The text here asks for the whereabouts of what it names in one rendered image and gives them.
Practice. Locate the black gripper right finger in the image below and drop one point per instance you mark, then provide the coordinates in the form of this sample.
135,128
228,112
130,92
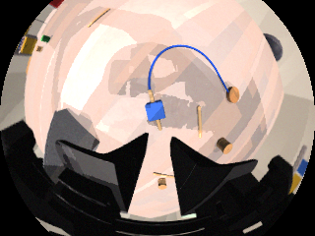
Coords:
198,178

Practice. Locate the blue cord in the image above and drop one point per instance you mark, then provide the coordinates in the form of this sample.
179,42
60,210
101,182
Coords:
156,57

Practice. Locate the round wooden button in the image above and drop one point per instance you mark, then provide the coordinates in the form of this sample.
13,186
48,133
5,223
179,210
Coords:
233,94

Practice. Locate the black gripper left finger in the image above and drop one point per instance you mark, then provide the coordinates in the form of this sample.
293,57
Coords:
119,169

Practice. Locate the blue cube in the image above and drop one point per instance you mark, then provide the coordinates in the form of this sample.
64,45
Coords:
155,110

